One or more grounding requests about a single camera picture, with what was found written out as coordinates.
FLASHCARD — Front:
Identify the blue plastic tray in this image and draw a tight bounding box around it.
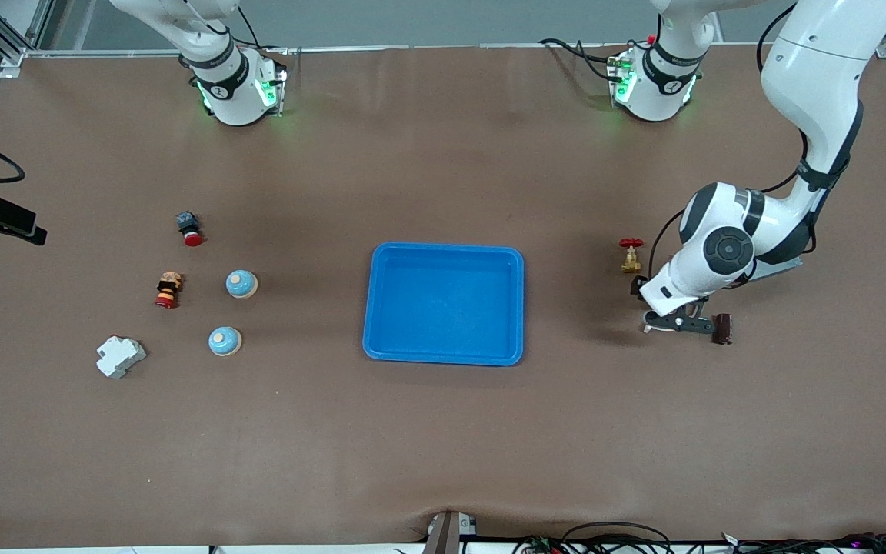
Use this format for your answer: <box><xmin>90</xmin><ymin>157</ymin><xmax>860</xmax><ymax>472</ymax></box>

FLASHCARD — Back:
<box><xmin>362</xmin><ymin>242</ymin><xmax>526</xmax><ymax>367</ymax></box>

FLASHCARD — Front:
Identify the red orange black button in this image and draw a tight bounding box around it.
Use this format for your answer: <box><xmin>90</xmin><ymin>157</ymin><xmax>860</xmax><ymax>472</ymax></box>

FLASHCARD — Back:
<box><xmin>154</xmin><ymin>271</ymin><xmax>184</xmax><ymax>310</ymax></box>

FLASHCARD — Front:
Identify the dark red-capped push button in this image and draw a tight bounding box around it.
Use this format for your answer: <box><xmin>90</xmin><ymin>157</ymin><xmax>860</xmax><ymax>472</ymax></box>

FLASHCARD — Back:
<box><xmin>175</xmin><ymin>212</ymin><xmax>205</xmax><ymax>248</ymax></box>

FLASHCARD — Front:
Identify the brass valve red handle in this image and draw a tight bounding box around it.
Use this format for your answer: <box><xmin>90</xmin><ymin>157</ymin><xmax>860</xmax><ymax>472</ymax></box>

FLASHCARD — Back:
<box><xmin>618</xmin><ymin>238</ymin><xmax>645</xmax><ymax>275</ymax></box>

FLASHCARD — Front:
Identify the metal clamp bracket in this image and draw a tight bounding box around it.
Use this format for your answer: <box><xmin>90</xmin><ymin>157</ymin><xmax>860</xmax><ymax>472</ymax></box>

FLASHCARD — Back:
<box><xmin>422</xmin><ymin>511</ymin><xmax>478</xmax><ymax>554</ymax></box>

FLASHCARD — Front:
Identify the light blue desk bell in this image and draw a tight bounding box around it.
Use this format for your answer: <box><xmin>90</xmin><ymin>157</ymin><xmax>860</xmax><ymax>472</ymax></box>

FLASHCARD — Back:
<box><xmin>208</xmin><ymin>325</ymin><xmax>242</xmax><ymax>358</ymax></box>
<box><xmin>225</xmin><ymin>269</ymin><xmax>259</xmax><ymax>300</ymax></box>

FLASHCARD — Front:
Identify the black cable loop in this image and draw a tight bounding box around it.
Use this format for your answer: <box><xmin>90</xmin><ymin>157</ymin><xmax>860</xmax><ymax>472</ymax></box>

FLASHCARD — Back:
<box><xmin>562</xmin><ymin>522</ymin><xmax>674</xmax><ymax>554</ymax></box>

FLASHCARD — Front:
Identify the white circuit breaker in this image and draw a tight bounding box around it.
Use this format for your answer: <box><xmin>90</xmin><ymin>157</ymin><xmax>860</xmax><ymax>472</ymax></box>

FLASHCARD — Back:
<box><xmin>95</xmin><ymin>335</ymin><xmax>148</xmax><ymax>380</ymax></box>

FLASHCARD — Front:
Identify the grey metal box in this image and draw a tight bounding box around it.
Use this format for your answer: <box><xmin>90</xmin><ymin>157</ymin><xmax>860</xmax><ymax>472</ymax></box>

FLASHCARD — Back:
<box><xmin>751</xmin><ymin>256</ymin><xmax>804</xmax><ymax>282</ymax></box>

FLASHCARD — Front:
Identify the black cable bundle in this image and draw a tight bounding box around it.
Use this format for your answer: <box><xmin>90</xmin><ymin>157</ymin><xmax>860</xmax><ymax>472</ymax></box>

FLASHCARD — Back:
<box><xmin>720</xmin><ymin>531</ymin><xmax>886</xmax><ymax>554</ymax></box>

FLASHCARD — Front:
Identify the brown table cover mat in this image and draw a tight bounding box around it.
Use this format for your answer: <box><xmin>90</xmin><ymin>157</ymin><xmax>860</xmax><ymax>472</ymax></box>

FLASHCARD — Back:
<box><xmin>0</xmin><ymin>42</ymin><xmax>886</xmax><ymax>549</ymax></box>

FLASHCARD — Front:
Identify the black base cable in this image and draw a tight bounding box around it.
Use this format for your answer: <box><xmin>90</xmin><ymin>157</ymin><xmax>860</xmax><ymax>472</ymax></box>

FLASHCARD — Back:
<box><xmin>539</xmin><ymin>37</ymin><xmax>613</xmax><ymax>82</ymax></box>

